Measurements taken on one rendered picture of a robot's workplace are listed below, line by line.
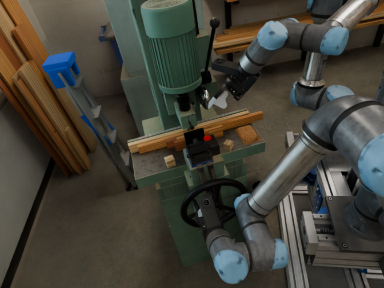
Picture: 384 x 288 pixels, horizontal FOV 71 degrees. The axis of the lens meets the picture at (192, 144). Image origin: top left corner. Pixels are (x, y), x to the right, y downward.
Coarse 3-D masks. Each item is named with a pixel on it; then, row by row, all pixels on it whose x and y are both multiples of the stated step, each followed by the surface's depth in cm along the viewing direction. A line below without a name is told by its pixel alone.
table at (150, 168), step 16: (240, 144) 121; (256, 144) 120; (144, 160) 122; (160, 160) 120; (176, 160) 119; (224, 160) 120; (144, 176) 114; (160, 176) 116; (176, 176) 119; (224, 176) 113
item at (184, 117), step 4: (176, 104) 122; (176, 108) 120; (192, 108) 118; (176, 112) 125; (180, 112) 117; (184, 112) 116; (188, 112) 116; (192, 112) 115; (180, 116) 114; (184, 116) 114; (188, 116) 114; (192, 116) 115; (180, 120) 117; (184, 120) 115; (188, 120) 116; (192, 120) 116; (196, 120) 117; (184, 124) 117; (188, 124) 117; (192, 124) 118; (196, 124) 118; (184, 128) 118; (188, 128) 119
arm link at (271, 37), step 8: (272, 24) 74; (280, 24) 75; (264, 32) 74; (272, 32) 73; (280, 32) 74; (256, 40) 77; (264, 40) 75; (272, 40) 73; (280, 40) 73; (248, 48) 81; (256, 48) 77; (264, 48) 76; (272, 48) 75; (280, 48) 79; (248, 56) 81; (256, 56) 79; (264, 56) 78; (272, 56) 80; (256, 64) 81; (264, 64) 82
